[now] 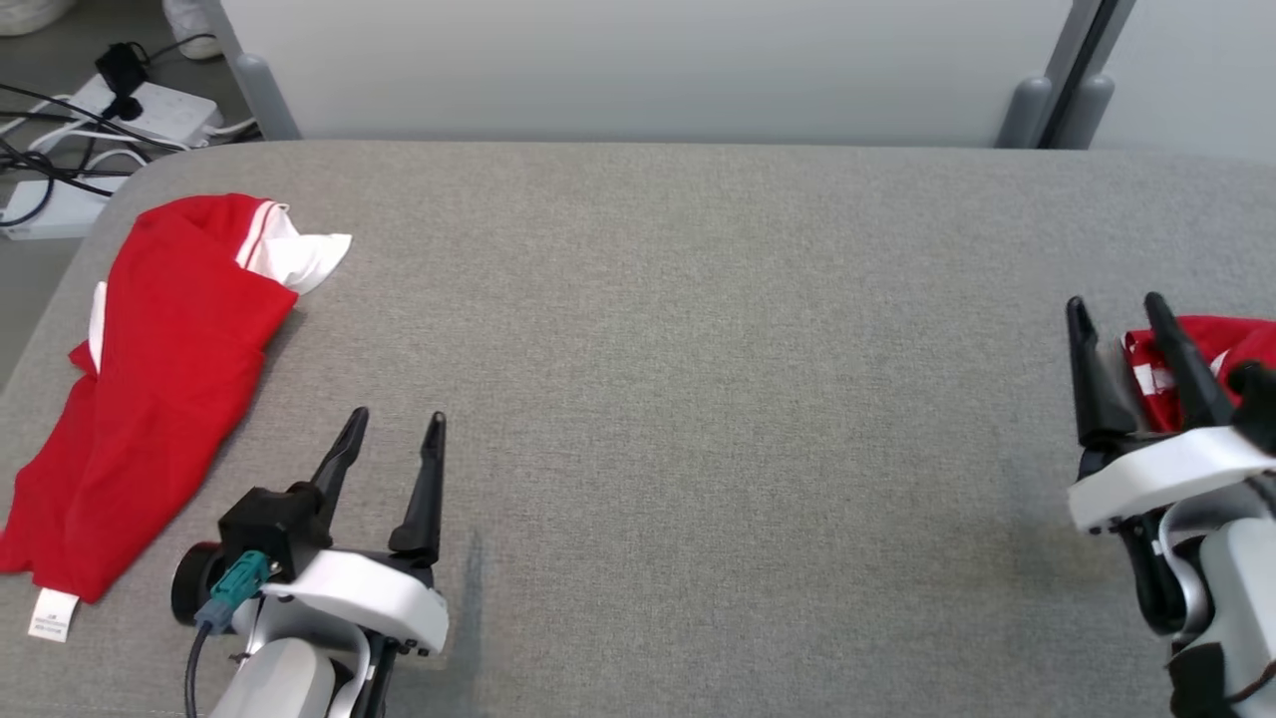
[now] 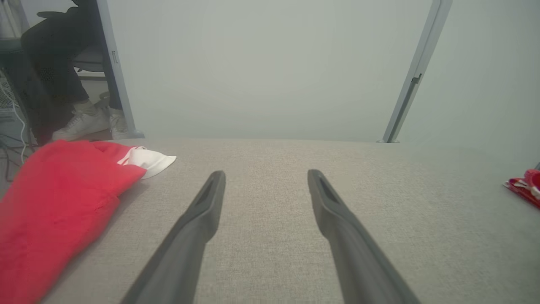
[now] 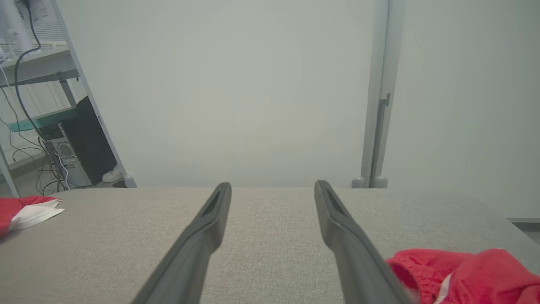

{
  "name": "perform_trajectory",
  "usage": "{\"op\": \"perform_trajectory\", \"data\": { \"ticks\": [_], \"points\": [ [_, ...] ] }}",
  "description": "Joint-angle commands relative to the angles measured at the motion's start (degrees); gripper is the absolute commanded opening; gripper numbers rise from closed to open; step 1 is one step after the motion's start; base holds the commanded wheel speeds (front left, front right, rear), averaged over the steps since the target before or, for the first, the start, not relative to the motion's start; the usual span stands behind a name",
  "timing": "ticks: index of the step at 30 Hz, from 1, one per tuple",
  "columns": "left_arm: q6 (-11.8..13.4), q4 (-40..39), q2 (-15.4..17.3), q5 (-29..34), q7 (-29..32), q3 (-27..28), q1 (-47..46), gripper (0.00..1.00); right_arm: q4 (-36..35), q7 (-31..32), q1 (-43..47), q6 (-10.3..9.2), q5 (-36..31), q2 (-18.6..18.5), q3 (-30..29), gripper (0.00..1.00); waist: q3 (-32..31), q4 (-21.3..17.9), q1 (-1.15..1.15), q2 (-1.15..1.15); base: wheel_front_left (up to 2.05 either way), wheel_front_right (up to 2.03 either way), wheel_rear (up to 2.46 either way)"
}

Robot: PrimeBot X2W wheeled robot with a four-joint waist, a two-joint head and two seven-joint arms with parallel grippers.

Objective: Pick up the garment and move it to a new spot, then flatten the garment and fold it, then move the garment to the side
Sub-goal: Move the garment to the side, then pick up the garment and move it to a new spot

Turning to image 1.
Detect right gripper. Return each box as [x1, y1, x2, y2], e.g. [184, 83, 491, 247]
[1066, 291, 1237, 637]

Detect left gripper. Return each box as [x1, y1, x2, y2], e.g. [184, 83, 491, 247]
[299, 406, 448, 718]

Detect red basketball shorts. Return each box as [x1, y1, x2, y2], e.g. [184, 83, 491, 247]
[1121, 315, 1276, 435]

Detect red Bulls 23 jersey shirt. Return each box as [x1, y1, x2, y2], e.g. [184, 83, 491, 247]
[0, 193, 353, 642]

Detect grey partition foot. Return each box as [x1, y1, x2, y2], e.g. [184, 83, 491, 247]
[1055, 75, 1115, 151]
[995, 77, 1053, 150]
[234, 55, 300, 141]

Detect white partition panel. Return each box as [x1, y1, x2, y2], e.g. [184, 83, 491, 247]
[204, 0, 1108, 151]
[1057, 0, 1276, 166]

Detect white power strip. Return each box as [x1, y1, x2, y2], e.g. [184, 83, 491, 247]
[65, 75, 225, 151]
[0, 175, 126, 242]

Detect black power adapter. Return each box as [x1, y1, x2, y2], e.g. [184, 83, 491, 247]
[95, 42, 151, 121]

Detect white right camera bracket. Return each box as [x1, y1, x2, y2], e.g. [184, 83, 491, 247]
[1067, 427, 1276, 535]

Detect white camera bracket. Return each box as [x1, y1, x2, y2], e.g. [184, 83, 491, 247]
[1067, 427, 1276, 535]
[257, 548, 452, 657]

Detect white left camera bracket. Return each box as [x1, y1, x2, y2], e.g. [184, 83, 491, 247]
[257, 548, 452, 657]

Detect left camera cable teal connector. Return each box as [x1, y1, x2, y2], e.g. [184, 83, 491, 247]
[184, 550, 272, 718]

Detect black power cable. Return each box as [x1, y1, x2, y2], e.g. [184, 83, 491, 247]
[0, 83, 190, 153]

